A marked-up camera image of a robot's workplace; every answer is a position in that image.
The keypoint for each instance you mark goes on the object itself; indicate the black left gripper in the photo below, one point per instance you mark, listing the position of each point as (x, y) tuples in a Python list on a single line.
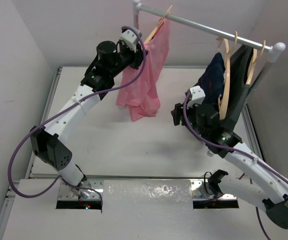
[(135, 57)]

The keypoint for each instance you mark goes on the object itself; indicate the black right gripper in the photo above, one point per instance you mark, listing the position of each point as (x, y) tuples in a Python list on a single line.
[(176, 113)]

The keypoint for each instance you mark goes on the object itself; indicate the pink t shirt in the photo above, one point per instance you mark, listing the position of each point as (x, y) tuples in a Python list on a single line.
[(141, 97)]

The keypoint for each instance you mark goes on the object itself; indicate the beige plastic hanger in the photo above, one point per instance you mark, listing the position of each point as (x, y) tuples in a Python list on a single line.
[(157, 27)]

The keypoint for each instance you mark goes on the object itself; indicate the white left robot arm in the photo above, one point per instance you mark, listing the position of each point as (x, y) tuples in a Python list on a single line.
[(48, 140)]

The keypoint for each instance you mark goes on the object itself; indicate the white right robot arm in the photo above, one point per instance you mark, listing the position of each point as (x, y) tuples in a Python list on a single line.
[(269, 192)]

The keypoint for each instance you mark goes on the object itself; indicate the beige hanger with blue garment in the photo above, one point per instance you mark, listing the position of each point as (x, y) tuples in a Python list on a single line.
[(223, 100)]

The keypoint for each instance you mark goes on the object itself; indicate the beige hanger with green garment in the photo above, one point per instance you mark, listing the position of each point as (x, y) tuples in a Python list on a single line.
[(252, 65)]

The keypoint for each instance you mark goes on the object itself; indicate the navy blue garment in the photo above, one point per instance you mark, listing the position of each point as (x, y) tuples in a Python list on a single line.
[(212, 80)]

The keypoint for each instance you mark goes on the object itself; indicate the dark green garment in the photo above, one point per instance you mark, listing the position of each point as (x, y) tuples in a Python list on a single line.
[(239, 90)]

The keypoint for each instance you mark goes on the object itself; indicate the white metal clothes rack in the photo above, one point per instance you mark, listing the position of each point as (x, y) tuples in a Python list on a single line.
[(208, 27)]

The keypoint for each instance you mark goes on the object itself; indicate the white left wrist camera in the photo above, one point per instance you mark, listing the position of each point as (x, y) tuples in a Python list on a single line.
[(130, 36)]

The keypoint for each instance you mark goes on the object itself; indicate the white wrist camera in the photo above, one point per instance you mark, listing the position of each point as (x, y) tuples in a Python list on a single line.
[(130, 36), (197, 96)]

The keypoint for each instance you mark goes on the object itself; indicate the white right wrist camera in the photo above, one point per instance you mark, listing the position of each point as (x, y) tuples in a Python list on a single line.
[(197, 96)]

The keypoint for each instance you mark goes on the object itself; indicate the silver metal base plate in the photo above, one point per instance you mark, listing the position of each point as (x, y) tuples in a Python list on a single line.
[(140, 191)]

